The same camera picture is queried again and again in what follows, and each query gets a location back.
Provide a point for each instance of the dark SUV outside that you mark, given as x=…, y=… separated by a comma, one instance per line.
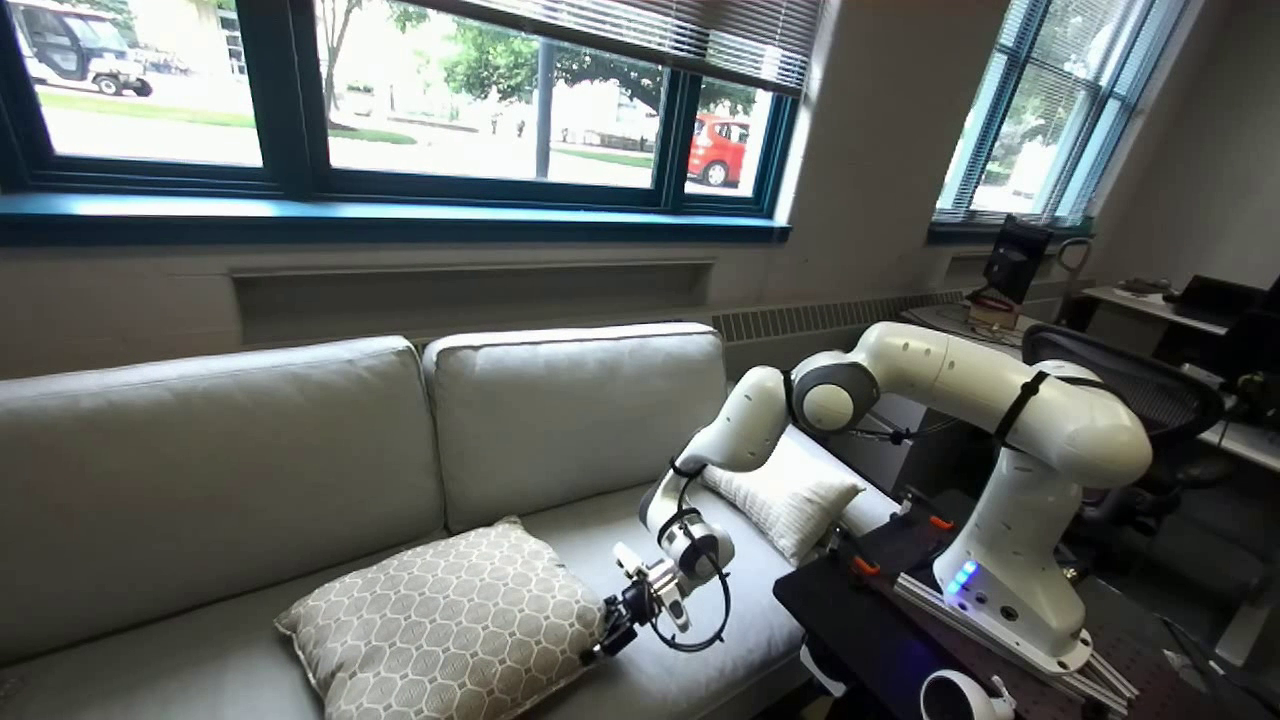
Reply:
x=73, y=44

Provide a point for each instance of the beige octagon patterned pillow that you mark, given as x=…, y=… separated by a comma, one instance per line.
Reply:
x=442, y=632

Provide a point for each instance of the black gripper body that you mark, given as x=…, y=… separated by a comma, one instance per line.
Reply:
x=659, y=595

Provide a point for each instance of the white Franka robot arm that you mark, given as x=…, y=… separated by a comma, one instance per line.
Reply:
x=1041, y=424

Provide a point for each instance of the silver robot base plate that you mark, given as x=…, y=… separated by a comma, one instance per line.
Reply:
x=1054, y=662

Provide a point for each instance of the orange black clamp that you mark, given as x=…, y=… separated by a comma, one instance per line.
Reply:
x=864, y=567
x=943, y=521

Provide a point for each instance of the grey window blinds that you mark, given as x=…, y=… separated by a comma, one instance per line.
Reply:
x=723, y=34

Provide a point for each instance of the light blue framed window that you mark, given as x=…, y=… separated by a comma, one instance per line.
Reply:
x=1054, y=80

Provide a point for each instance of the teal framed wide window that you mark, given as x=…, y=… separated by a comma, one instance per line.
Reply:
x=284, y=104

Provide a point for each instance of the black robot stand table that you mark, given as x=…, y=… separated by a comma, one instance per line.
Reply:
x=864, y=625

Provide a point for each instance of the red vehicle outside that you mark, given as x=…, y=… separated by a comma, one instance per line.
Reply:
x=718, y=149

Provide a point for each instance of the grey filing cabinet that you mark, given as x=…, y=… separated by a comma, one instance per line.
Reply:
x=935, y=460

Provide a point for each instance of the white mug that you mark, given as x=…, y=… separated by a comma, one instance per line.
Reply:
x=962, y=699

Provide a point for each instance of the black computer monitor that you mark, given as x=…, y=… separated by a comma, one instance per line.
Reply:
x=1019, y=259

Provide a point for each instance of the small white ribbed pillow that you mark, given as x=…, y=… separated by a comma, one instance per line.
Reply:
x=787, y=507

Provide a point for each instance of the grey fabric sofa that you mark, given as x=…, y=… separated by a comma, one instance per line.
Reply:
x=201, y=466

